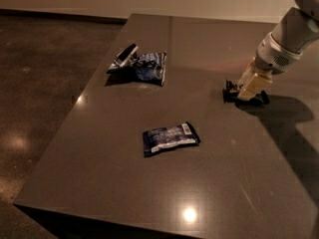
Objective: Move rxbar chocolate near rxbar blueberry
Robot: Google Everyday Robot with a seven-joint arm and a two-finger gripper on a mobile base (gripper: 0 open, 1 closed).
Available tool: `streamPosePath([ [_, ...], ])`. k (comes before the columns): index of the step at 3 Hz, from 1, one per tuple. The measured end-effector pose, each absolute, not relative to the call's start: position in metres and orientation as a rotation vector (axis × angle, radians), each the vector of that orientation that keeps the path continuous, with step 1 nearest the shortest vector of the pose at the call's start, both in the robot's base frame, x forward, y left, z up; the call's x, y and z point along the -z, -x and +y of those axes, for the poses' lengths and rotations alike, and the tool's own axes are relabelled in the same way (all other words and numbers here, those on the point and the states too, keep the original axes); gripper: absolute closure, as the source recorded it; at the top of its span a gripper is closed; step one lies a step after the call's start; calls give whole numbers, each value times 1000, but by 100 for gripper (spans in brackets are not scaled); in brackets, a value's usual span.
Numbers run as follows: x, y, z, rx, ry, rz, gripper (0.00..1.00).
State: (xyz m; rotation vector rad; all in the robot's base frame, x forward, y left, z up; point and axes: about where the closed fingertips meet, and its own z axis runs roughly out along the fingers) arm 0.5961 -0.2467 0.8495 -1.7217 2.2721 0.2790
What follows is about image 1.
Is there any blue blueberry rxbar wrapper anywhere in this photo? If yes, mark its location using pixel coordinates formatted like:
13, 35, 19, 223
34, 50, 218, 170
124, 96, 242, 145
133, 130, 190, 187
143, 121, 200, 157

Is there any black chocolate rxbar wrapper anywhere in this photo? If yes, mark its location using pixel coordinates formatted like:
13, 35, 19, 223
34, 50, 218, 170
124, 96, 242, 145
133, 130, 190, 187
222, 81, 269, 106

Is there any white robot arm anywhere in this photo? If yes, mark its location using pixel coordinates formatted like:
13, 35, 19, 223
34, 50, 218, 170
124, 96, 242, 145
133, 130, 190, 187
237, 0, 319, 101

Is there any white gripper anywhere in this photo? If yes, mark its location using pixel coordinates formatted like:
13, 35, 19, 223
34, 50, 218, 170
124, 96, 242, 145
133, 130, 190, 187
237, 33, 302, 101

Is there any crumpled blue snack bag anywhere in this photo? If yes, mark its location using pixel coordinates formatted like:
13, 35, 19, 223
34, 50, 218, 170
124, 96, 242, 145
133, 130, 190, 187
133, 52, 166, 86

